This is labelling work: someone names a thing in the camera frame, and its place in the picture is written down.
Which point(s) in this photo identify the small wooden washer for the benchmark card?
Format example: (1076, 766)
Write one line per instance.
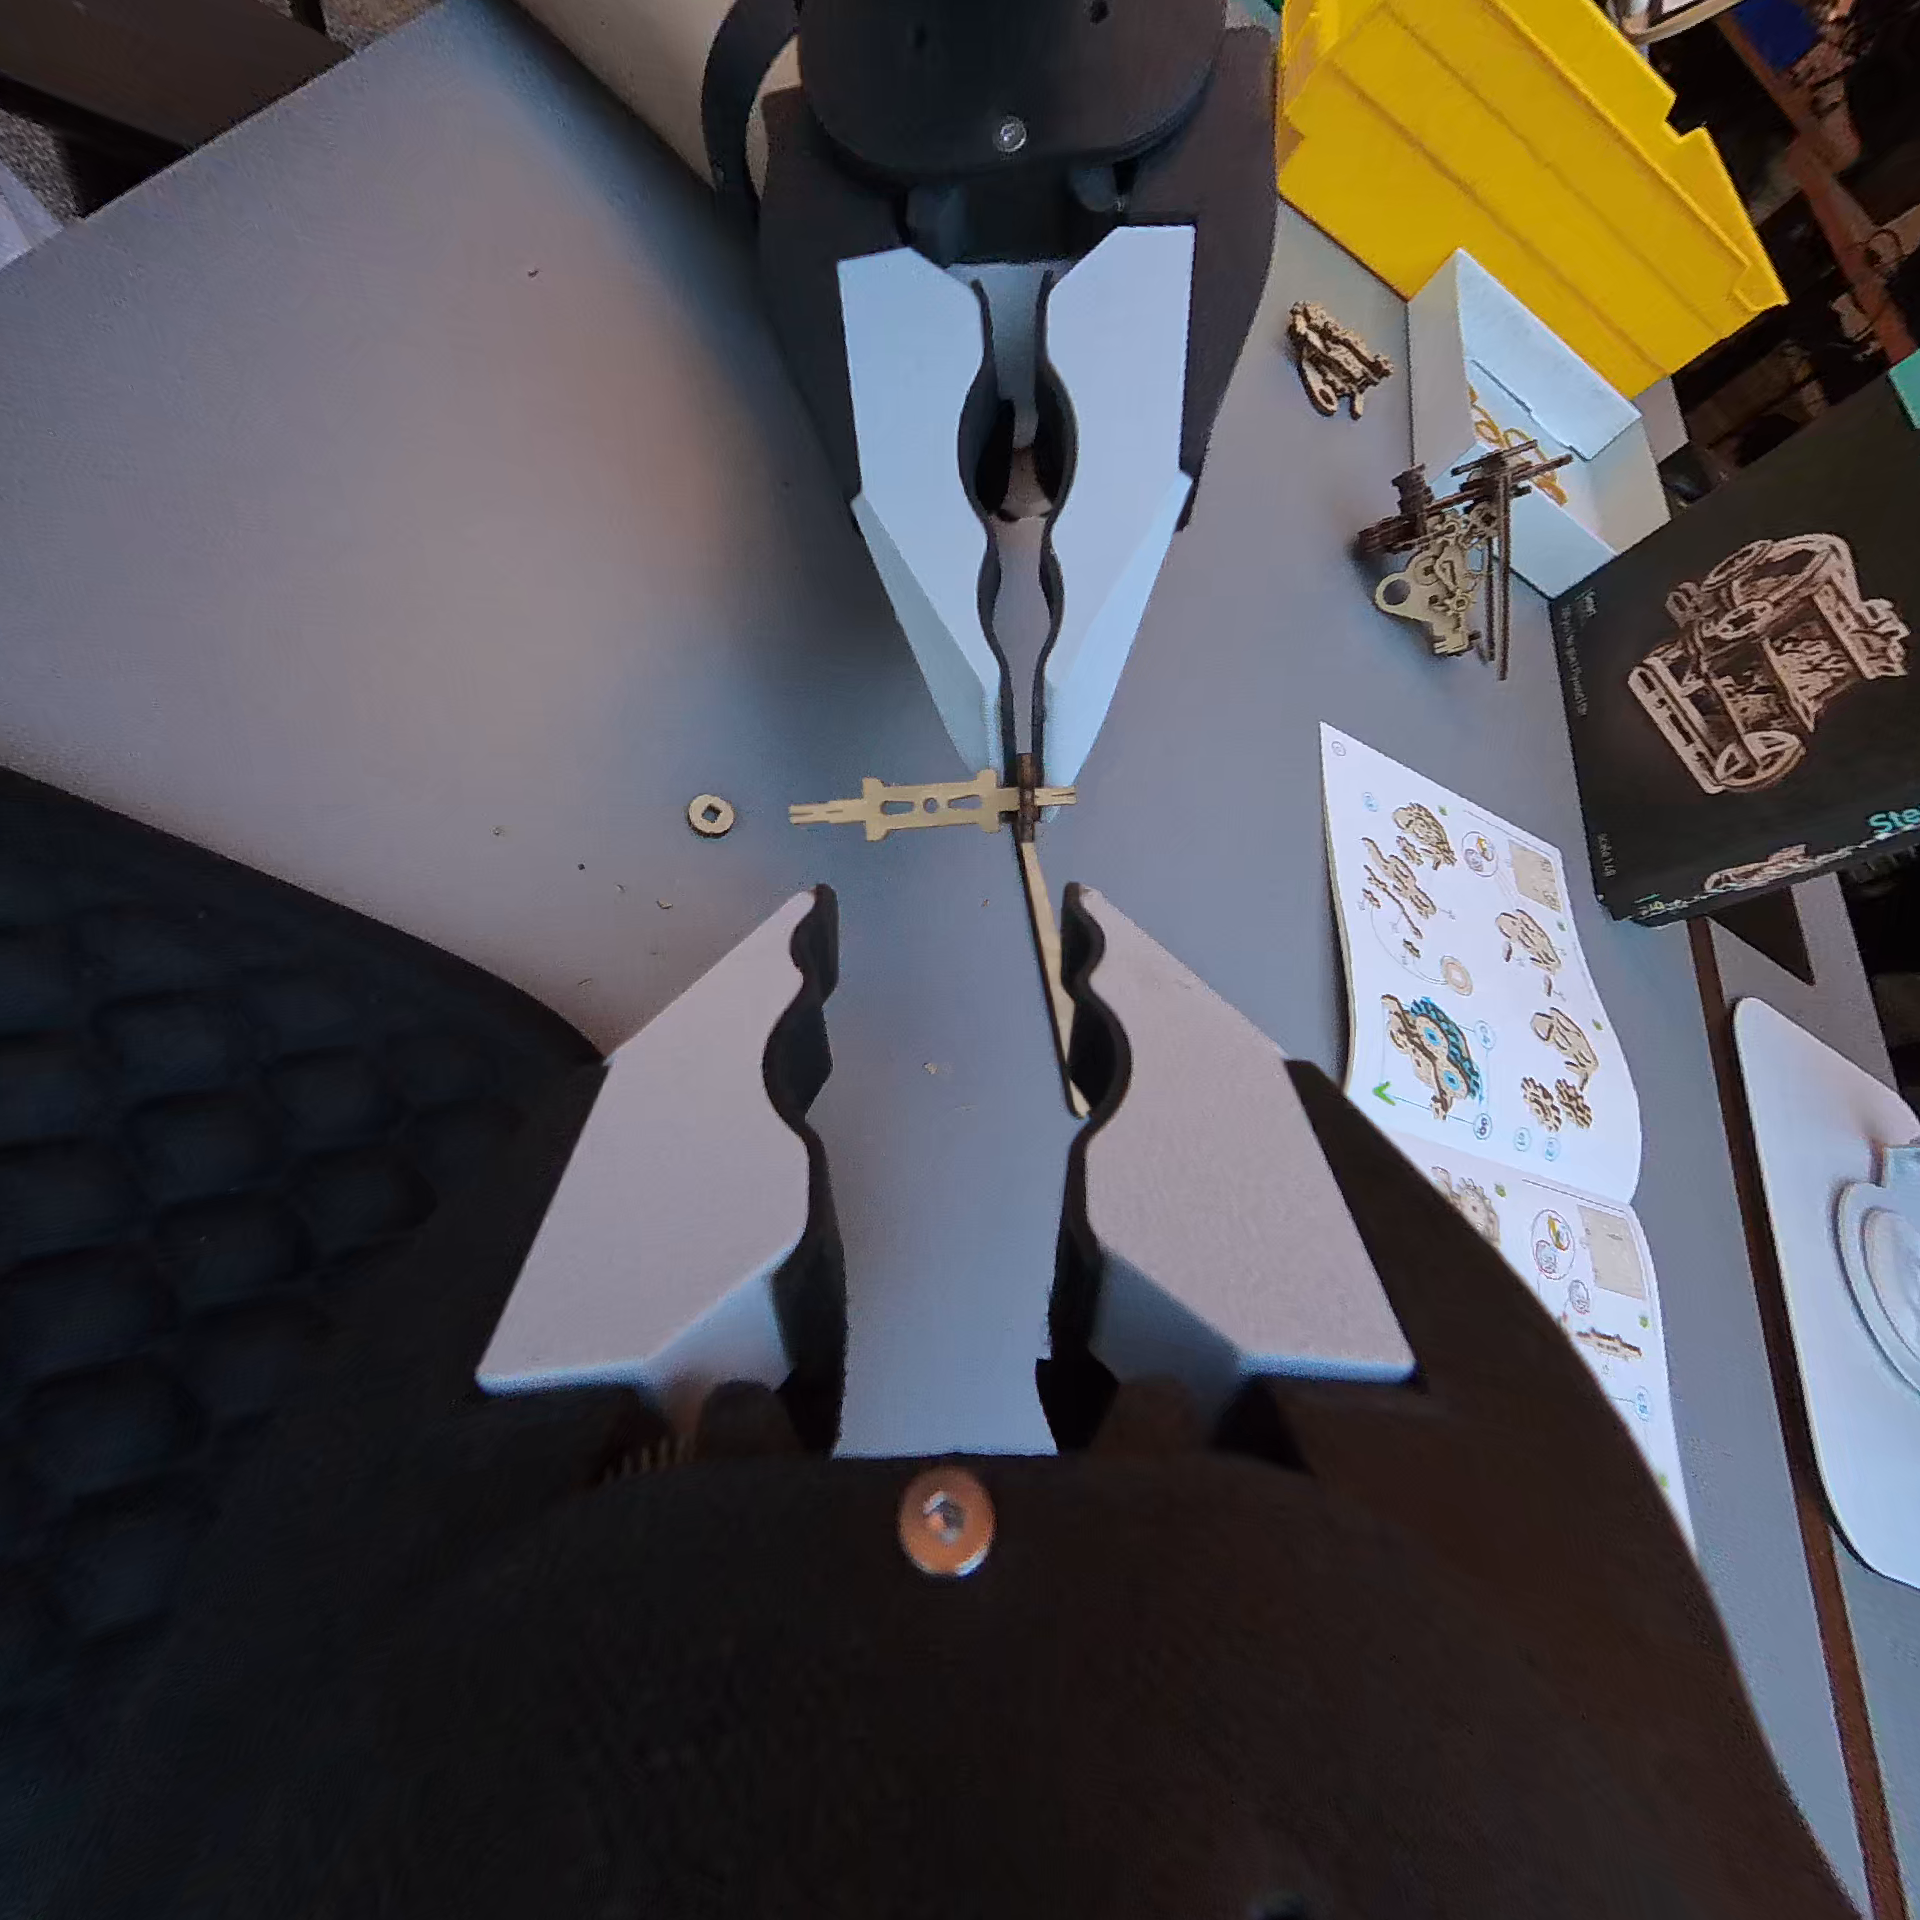
(710, 816)

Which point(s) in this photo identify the small wooden part assembly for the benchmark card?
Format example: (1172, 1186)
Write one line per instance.
(1335, 360)

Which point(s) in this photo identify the dark wooden model assembly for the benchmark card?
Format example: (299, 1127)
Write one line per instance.
(1437, 579)

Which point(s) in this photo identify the small wooden gear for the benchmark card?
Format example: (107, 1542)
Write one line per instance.
(1029, 802)

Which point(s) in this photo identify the slotted wooden axle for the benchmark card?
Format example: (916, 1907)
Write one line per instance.
(899, 813)

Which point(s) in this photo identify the loose wooden rings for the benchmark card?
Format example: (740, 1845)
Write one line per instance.
(1514, 443)

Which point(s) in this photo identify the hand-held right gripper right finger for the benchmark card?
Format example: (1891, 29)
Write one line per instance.
(1229, 1199)

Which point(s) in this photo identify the long flat wooden stick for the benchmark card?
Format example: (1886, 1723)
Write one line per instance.
(1050, 977)

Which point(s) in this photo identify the white cardboard tray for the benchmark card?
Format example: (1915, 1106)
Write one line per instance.
(1514, 344)

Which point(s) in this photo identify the black honeycomb cushion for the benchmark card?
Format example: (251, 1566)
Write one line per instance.
(180, 1199)

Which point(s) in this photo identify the dark chair frame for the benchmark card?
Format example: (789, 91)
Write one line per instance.
(149, 60)

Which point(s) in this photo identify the assembly instruction booklet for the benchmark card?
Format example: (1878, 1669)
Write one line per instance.
(1471, 977)

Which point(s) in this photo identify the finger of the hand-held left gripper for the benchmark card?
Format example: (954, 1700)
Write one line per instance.
(1133, 449)
(908, 449)

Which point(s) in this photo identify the yellow plastic bin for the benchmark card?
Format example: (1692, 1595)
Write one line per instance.
(1502, 165)

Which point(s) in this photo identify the black model kit box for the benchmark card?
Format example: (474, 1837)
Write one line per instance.
(1754, 708)

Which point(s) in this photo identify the wooden document stand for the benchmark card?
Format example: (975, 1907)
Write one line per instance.
(1829, 1274)

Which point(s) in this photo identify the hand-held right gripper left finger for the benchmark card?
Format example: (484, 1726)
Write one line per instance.
(674, 1199)

